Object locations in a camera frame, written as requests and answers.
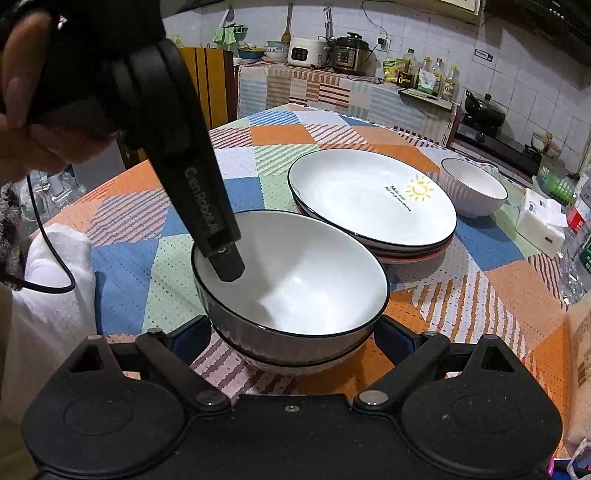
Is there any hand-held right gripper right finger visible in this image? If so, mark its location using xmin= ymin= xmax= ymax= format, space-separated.
xmin=352 ymin=315 xmax=520 ymax=413

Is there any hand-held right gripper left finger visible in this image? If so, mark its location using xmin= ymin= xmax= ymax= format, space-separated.
xmin=65 ymin=316 xmax=232 ymax=413

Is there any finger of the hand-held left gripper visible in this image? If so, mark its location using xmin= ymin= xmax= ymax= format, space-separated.
xmin=209 ymin=241 xmax=247 ymax=282

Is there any white ribbed bowl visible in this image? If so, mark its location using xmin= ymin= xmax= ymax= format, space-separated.
xmin=438 ymin=157 xmax=509 ymax=219
xmin=191 ymin=209 xmax=389 ymax=363
xmin=216 ymin=330 xmax=372 ymax=376

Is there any white plate with pink rabbit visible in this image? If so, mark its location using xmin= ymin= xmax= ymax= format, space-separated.
xmin=381 ymin=242 xmax=451 ymax=265

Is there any blue plate with egg print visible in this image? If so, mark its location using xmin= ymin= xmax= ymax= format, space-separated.
xmin=292 ymin=194 xmax=457 ymax=258

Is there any white plate with sun print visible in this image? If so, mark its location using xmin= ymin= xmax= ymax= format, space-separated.
xmin=287 ymin=148 xmax=458 ymax=248

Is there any person's left hand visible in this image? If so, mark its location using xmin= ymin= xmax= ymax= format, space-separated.
xmin=0 ymin=9 xmax=115 ymax=186

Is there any yellow wooden chair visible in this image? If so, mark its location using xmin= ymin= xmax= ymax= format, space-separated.
xmin=177 ymin=45 xmax=237 ymax=134

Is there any green hanging cloth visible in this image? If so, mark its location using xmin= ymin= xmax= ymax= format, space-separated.
xmin=221 ymin=24 xmax=246 ymax=48

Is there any white cloth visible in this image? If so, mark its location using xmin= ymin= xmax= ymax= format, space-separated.
xmin=9 ymin=223 xmax=99 ymax=416

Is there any white rice cooker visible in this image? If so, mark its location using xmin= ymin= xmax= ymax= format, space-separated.
xmin=287 ymin=36 xmax=329 ymax=68

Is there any striped cabinet cloth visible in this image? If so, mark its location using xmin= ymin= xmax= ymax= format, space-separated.
xmin=237 ymin=61 xmax=459 ymax=147

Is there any clear bag of rice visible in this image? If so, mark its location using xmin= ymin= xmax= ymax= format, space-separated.
xmin=562 ymin=302 xmax=591 ymax=455

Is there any white tissue box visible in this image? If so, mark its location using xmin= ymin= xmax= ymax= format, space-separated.
xmin=514 ymin=188 xmax=568 ymax=258

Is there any water bottle with green label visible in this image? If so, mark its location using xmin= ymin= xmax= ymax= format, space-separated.
xmin=555 ymin=220 xmax=591 ymax=306

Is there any black pressure cooker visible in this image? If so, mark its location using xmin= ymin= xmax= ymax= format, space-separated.
xmin=332 ymin=31 xmax=371 ymax=76

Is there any black gas stove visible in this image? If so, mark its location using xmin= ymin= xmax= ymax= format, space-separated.
xmin=454 ymin=120 xmax=544 ymax=177

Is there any green plastic basket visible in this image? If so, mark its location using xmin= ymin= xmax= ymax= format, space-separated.
xmin=537 ymin=163 xmax=579 ymax=207

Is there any water bottle with red cap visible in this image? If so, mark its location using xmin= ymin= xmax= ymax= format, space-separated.
xmin=564 ymin=170 xmax=591 ymax=238

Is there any yellow food packet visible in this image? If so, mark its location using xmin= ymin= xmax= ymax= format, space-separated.
xmin=382 ymin=57 xmax=406 ymax=84

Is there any white cooking pot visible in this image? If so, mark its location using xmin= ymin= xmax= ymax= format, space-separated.
xmin=530 ymin=131 xmax=556 ymax=157

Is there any cutting board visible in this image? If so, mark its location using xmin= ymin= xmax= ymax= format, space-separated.
xmin=399 ymin=87 xmax=456 ymax=112

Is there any black wok with lid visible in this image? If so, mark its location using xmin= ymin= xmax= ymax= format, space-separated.
xmin=463 ymin=89 xmax=507 ymax=128

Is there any yellow oil bottle green label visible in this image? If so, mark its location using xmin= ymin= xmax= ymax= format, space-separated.
xmin=417 ymin=56 xmax=437 ymax=92

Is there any black cable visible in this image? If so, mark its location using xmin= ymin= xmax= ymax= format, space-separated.
xmin=13 ymin=170 xmax=77 ymax=294

